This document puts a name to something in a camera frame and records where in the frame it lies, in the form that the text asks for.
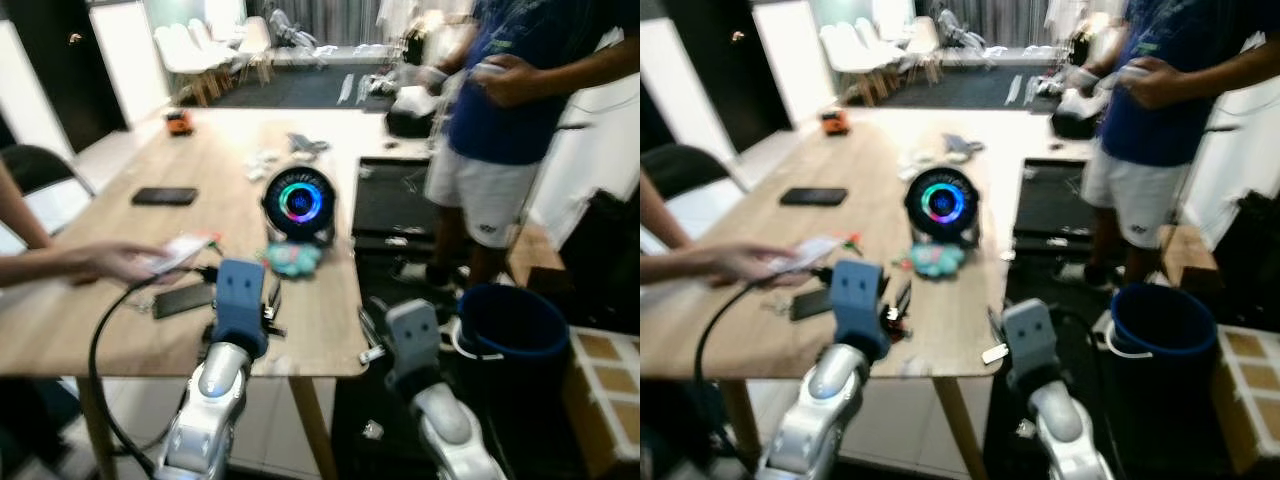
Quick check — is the white card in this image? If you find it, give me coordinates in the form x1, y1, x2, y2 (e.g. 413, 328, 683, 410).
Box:
148, 234, 213, 275
775, 235, 846, 276

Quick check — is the seated person's hand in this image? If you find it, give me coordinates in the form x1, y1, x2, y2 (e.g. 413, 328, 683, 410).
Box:
700, 242, 801, 289
68, 240, 173, 288

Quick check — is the standing person's hand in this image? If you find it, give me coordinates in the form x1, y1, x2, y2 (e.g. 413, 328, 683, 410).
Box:
1124, 56, 1203, 110
478, 54, 563, 109

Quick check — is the teal plush toy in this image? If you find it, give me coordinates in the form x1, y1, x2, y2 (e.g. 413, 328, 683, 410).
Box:
905, 243, 968, 278
262, 242, 324, 278

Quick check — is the black smartphone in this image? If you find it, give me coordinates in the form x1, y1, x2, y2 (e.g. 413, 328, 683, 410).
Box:
151, 282, 218, 321
779, 186, 849, 207
788, 287, 836, 323
131, 186, 199, 207

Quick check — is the round black rainbow-lit speaker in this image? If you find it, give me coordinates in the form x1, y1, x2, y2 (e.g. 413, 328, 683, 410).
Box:
260, 165, 338, 248
903, 166, 983, 248

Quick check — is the small white item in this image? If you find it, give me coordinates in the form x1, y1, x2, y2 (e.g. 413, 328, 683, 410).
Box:
245, 150, 287, 182
898, 150, 937, 182

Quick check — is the black treadmill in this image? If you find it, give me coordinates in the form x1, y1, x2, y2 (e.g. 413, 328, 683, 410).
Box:
350, 156, 446, 253
1012, 157, 1101, 256

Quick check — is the light wooden table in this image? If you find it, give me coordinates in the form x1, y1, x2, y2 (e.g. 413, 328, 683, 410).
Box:
0, 108, 371, 480
640, 108, 1011, 480

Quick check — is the dark rug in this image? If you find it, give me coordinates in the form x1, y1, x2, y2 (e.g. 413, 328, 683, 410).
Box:
878, 64, 1063, 110
178, 64, 399, 110

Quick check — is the blue bucket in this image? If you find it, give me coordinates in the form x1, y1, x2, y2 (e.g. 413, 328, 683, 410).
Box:
455, 282, 573, 411
1108, 282, 1221, 401

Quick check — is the black and white bag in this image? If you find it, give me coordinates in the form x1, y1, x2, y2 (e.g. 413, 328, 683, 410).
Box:
385, 85, 441, 139
1050, 88, 1106, 139

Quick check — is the black chair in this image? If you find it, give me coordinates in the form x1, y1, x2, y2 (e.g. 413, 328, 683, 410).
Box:
0, 144, 98, 226
640, 144, 741, 241

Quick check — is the wooden box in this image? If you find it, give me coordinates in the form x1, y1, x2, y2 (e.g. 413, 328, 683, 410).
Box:
1160, 224, 1216, 291
503, 222, 561, 293

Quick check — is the white chair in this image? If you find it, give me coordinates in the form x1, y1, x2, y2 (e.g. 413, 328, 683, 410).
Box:
155, 24, 216, 106
188, 20, 243, 91
855, 20, 908, 91
905, 15, 941, 86
238, 15, 273, 86
820, 24, 881, 106

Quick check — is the black door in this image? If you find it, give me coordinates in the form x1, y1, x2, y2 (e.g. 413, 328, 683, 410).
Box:
664, 0, 793, 153
8, 0, 129, 153

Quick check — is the standing person blue shirt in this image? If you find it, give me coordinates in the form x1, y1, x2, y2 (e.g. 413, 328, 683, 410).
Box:
1060, 0, 1280, 291
415, 0, 641, 291

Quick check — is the large cardboard box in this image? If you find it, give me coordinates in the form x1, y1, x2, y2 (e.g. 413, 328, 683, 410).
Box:
1212, 325, 1280, 476
562, 325, 641, 476

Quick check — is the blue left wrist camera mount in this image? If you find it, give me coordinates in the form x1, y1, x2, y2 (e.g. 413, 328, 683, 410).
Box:
212, 258, 271, 359
830, 260, 891, 361

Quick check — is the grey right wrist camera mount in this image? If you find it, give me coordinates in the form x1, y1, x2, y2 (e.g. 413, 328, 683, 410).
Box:
385, 298, 444, 379
1000, 298, 1061, 379

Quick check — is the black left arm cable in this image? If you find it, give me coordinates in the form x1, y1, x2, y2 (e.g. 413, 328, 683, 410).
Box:
692, 266, 836, 471
87, 266, 219, 476

